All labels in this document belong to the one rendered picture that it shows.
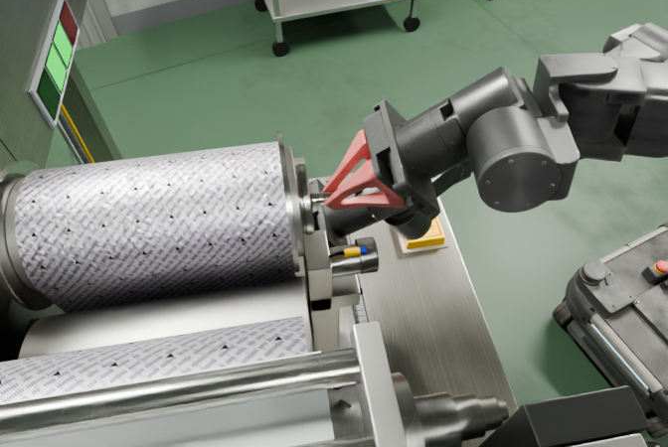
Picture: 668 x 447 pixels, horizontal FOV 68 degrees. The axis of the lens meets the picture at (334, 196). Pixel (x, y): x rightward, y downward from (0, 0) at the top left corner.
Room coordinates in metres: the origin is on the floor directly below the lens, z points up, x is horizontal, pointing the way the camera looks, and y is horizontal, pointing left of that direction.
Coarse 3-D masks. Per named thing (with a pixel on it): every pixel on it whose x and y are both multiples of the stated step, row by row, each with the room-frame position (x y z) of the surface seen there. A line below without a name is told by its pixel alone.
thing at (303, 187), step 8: (296, 168) 0.33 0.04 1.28; (304, 168) 0.33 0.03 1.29; (296, 176) 0.32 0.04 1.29; (304, 176) 0.32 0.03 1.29; (304, 184) 0.31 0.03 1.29; (304, 192) 0.30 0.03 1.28; (304, 200) 0.29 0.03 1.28; (304, 208) 0.29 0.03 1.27; (304, 216) 0.28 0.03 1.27; (312, 216) 0.28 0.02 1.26; (304, 224) 0.28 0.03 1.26; (312, 224) 0.28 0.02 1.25; (304, 232) 0.28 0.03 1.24; (312, 232) 0.28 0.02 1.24
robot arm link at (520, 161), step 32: (544, 64) 0.33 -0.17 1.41; (576, 64) 0.32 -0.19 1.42; (608, 64) 0.32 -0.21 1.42; (544, 96) 0.31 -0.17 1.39; (480, 128) 0.27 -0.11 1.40; (512, 128) 0.26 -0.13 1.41; (544, 128) 0.27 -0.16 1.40; (480, 160) 0.24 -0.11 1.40; (512, 160) 0.23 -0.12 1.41; (544, 160) 0.23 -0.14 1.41; (576, 160) 0.23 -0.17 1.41; (480, 192) 0.22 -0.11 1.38; (512, 192) 0.22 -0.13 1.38; (544, 192) 0.22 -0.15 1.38
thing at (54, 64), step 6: (54, 48) 0.64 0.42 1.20; (54, 54) 0.63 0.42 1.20; (48, 60) 0.60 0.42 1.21; (54, 60) 0.62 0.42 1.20; (60, 60) 0.64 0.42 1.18; (48, 66) 0.59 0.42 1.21; (54, 66) 0.61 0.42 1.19; (60, 66) 0.63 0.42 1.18; (54, 72) 0.60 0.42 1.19; (60, 72) 0.62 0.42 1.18; (66, 72) 0.64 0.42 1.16; (54, 78) 0.59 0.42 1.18; (60, 78) 0.61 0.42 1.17; (60, 84) 0.60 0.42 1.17
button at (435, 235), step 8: (432, 224) 0.51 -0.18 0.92; (440, 224) 0.51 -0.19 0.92; (432, 232) 0.49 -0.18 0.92; (440, 232) 0.49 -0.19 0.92; (408, 240) 0.47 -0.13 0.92; (416, 240) 0.47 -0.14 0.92; (424, 240) 0.47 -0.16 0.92; (432, 240) 0.48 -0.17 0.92; (440, 240) 0.48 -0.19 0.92; (408, 248) 0.47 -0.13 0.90
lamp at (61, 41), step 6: (60, 24) 0.70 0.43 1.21; (60, 30) 0.69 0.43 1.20; (60, 36) 0.68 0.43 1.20; (66, 36) 0.70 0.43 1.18; (60, 42) 0.67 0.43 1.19; (66, 42) 0.69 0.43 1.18; (60, 48) 0.66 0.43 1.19; (66, 48) 0.68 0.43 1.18; (66, 54) 0.67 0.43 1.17; (66, 60) 0.66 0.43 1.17
